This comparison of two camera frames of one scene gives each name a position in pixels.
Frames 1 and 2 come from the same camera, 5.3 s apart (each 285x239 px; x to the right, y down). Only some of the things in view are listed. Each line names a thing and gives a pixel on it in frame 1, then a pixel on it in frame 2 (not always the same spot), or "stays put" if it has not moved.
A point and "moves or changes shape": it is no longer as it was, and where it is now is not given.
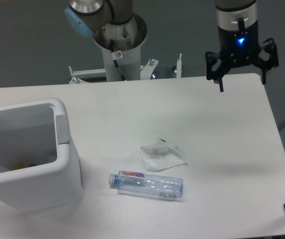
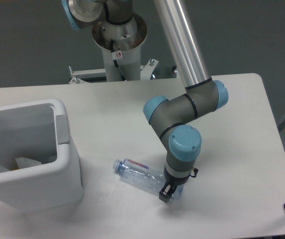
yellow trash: (23, 166) to (15, 166)
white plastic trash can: (29, 164) stays put
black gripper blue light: (237, 49) to (170, 185)
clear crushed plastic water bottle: (162, 185) moves or changes shape
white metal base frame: (79, 76) stays put
